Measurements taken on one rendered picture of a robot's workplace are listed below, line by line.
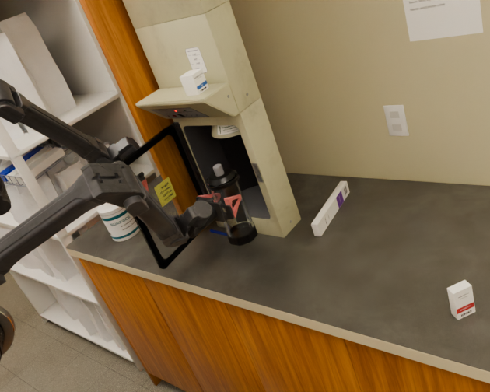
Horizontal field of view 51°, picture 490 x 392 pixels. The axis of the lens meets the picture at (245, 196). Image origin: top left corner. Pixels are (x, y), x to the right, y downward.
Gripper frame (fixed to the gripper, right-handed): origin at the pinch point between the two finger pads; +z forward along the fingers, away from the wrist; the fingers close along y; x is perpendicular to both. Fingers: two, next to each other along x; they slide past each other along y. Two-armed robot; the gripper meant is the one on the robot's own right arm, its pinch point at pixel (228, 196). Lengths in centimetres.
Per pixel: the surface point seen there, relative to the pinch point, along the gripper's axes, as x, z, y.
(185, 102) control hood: -32.9, -2.5, 1.2
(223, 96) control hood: -31.0, 4.8, -6.9
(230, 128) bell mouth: -17.4, 13.3, 2.8
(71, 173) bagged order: 6, 17, 122
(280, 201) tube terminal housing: 10.4, 15.2, -6.9
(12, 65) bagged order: -51, 13, 119
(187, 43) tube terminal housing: -47.1, 8.2, 4.0
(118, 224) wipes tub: 15, -4, 63
